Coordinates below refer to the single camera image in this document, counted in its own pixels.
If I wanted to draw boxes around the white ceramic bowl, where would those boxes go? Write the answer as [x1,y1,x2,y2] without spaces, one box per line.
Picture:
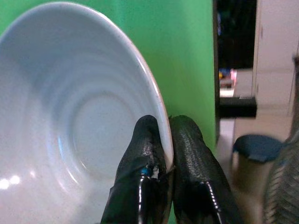
[0,1,175,224]

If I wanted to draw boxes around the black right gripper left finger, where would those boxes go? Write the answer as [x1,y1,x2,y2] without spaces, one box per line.
[100,115,169,224]

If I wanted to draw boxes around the black low shelf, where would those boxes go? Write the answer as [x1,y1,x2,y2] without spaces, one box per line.
[218,95,257,119]

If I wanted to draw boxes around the grey braided cable sleeve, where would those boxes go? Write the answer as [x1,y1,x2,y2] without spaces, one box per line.
[263,55,299,224]

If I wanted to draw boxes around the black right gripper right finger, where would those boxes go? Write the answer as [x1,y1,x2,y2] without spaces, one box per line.
[168,115,245,224]

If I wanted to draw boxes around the round stool with blue seat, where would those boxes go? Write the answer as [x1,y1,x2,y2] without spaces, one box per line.
[231,134,285,187]

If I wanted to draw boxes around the white cabinet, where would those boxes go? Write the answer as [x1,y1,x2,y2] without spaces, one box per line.
[253,0,299,117]

